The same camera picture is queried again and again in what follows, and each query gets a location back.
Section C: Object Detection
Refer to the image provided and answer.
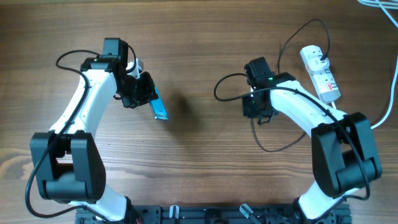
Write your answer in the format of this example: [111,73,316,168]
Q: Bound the smartphone with teal screen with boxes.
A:
[149,86,169,120]

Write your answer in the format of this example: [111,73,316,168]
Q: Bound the black charging cable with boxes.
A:
[249,19,331,154]

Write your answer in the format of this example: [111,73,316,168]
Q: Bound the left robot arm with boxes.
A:
[29,38,168,223]

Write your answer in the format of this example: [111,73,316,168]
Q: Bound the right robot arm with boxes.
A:
[243,57,382,223]

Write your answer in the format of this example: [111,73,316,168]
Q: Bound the white charger adapter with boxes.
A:
[305,57,330,75]

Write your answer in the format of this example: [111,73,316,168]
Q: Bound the white power strip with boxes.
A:
[300,45,341,104]

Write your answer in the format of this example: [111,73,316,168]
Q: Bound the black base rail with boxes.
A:
[75,204,353,224]

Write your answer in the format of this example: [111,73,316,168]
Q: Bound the white power strip cord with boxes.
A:
[330,0,398,132]

